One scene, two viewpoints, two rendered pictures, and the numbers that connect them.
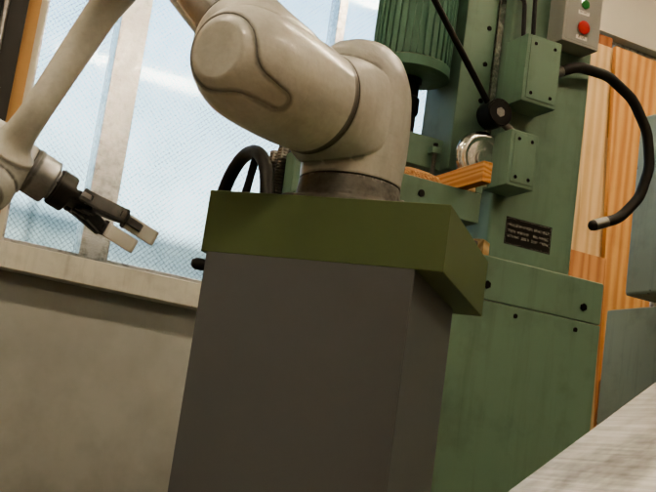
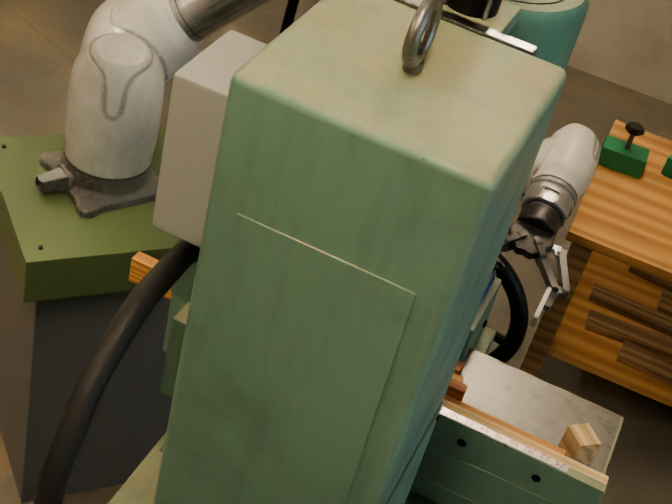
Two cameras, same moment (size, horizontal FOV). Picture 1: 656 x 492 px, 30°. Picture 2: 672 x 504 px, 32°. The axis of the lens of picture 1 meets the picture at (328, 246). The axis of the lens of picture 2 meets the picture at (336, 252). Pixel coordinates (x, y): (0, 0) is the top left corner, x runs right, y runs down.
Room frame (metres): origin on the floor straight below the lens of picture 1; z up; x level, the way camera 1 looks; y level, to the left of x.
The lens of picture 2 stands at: (3.20, -1.06, 1.98)
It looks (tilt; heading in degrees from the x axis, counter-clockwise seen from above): 38 degrees down; 129
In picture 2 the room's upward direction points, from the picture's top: 15 degrees clockwise
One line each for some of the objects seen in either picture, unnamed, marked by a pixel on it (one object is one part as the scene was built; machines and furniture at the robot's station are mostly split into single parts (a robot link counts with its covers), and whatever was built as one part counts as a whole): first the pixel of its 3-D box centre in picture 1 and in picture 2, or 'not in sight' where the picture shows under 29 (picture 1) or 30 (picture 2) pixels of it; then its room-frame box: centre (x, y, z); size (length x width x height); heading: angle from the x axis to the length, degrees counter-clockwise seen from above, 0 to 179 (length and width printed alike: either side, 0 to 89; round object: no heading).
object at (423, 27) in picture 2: not in sight; (421, 34); (2.67, -0.39, 1.55); 0.06 x 0.02 x 0.07; 115
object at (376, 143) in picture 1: (354, 114); (115, 98); (1.78, -0.01, 0.86); 0.18 x 0.16 x 0.22; 141
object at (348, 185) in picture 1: (359, 206); (96, 168); (1.78, -0.04, 0.72); 0.22 x 0.18 x 0.06; 85
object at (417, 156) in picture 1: (407, 154); not in sight; (2.56, -0.14, 1.03); 0.14 x 0.07 x 0.09; 115
